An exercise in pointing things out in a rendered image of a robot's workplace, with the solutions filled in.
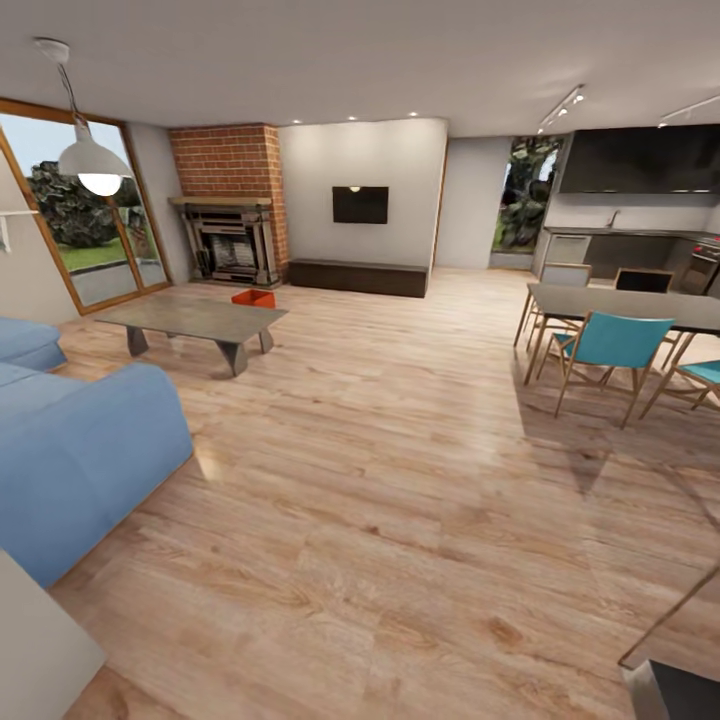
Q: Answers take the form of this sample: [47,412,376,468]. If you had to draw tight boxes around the storage box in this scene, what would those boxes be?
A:
[231,290,275,308]

